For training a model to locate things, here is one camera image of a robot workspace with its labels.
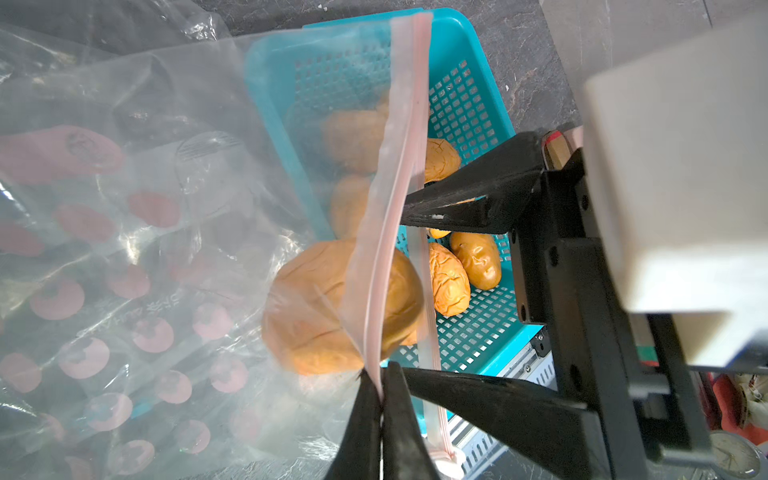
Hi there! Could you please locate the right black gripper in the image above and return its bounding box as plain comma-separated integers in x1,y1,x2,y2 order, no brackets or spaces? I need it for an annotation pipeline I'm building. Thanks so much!
402,132,713,479

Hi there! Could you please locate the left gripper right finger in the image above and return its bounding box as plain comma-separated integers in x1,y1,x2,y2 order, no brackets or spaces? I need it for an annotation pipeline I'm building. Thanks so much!
382,362,440,480

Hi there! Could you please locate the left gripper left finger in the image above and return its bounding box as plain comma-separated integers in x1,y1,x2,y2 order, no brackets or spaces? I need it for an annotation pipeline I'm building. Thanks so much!
325,370,382,480

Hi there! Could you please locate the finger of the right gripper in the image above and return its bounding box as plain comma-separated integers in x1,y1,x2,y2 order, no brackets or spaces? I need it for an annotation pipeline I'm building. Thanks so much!
400,132,545,234

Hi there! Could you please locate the clear pink-dotted zipper bag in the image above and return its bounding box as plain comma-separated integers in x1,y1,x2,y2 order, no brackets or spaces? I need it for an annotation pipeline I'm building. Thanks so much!
1,1,437,479

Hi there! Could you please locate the teal plastic basket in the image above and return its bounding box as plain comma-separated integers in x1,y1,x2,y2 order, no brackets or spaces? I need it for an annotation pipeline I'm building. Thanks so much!
244,8,543,376

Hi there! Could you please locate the pink plush pig toy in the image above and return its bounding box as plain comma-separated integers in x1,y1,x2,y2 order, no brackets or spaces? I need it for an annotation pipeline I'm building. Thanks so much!
710,374,767,479

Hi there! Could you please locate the metal base rail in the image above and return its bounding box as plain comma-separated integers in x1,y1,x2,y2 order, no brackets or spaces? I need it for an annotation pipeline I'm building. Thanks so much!
450,346,556,479

